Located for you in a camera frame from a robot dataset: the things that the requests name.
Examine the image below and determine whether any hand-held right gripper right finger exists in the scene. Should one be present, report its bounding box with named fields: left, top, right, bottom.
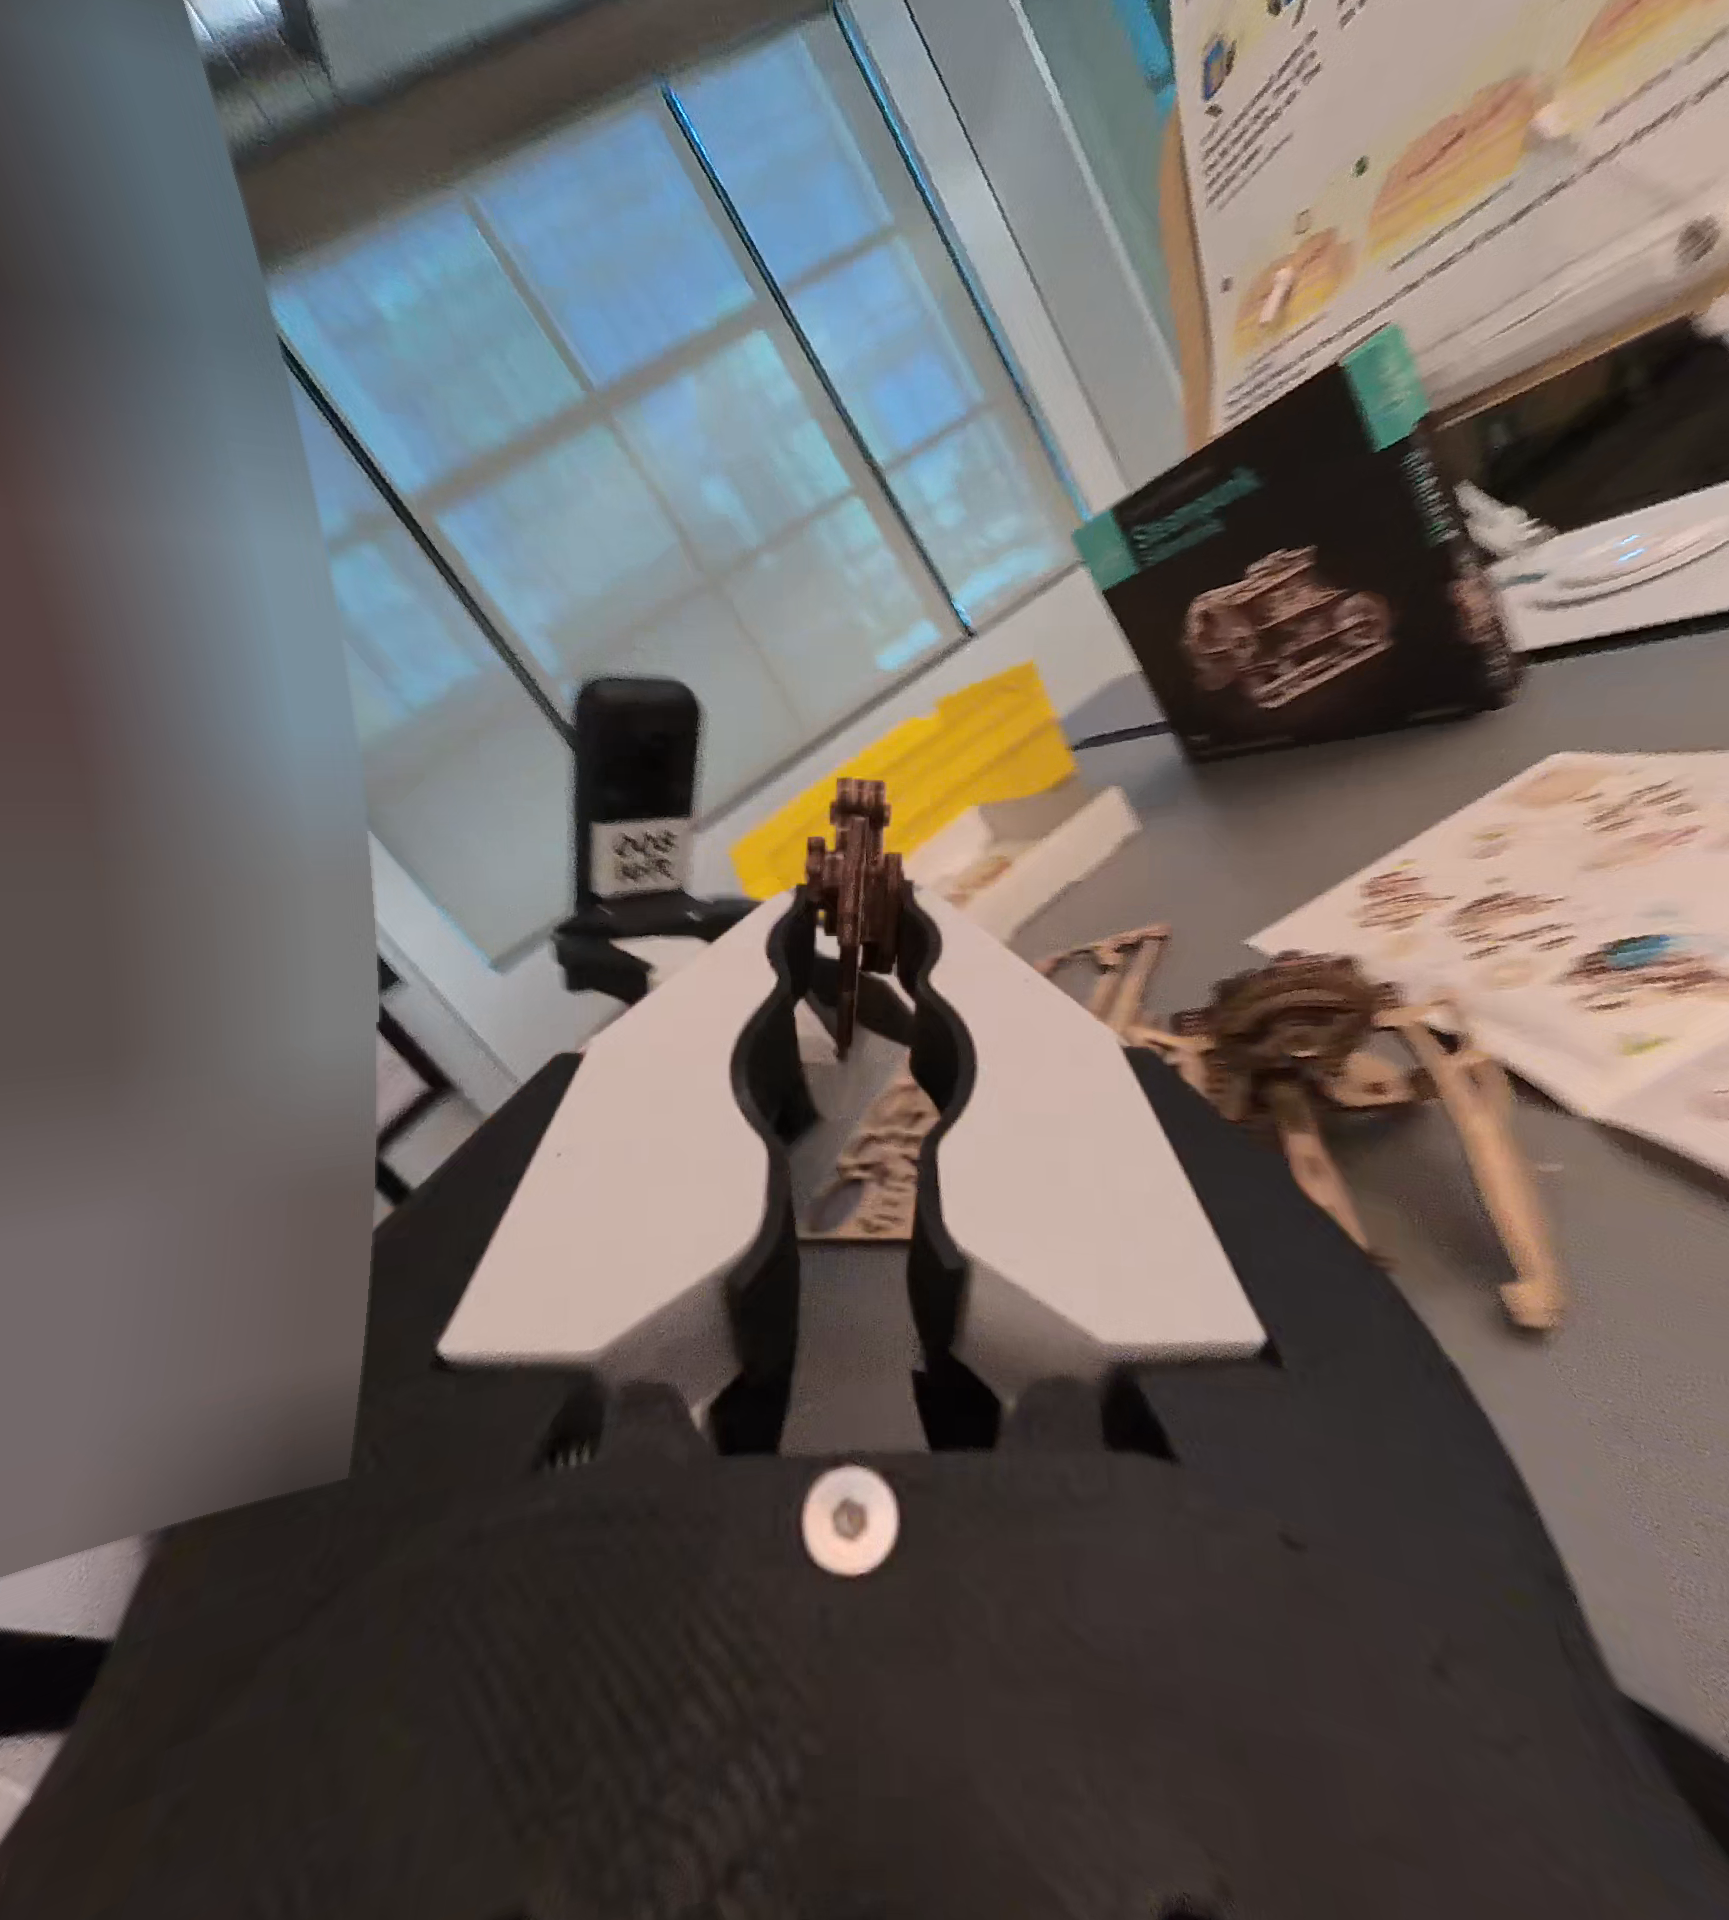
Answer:
left=901, top=885, right=1271, bottom=1374

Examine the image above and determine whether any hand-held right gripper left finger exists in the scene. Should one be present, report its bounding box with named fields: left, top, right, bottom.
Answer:
left=433, top=885, right=809, bottom=1374

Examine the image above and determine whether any wooden legged model piece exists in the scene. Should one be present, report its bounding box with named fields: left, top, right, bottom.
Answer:
left=1038, top=918, right=1572, bottom=1338

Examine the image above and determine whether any wooden gear mechanism model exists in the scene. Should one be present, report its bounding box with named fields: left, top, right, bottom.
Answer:
left=800, top=775, right=912, bottom=1062

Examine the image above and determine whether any model instruction booklet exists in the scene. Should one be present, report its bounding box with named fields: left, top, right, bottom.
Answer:
left=1243, top=742, right=1729, bottom=1245

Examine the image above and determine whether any black model kit box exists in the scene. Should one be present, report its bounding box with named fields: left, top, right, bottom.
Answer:
left=1072, top=322, right=1530, bottom=768

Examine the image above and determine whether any perforated wooden part sheet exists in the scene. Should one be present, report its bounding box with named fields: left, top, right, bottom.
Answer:
left=800, top=1081, right=946, bottom=1248

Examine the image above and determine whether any white cardboard tray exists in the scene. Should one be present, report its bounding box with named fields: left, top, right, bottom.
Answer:
left=937, top=787, right=1145, bottom=951

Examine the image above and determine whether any yellow plastic bin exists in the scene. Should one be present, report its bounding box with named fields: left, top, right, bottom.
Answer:
left=726, top=660, right=1081, bottom=907

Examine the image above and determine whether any large window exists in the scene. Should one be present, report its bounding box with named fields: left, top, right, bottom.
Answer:
left=271, top=31, right=1107, bottom=970

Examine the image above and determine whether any white tablet stand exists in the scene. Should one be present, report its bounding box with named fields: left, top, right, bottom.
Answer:
left=1405, top=173, right=1729, bottom=659

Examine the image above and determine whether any printed instruction board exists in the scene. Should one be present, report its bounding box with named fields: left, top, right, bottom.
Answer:
left=1162, top=0, right=1729, bottom=441

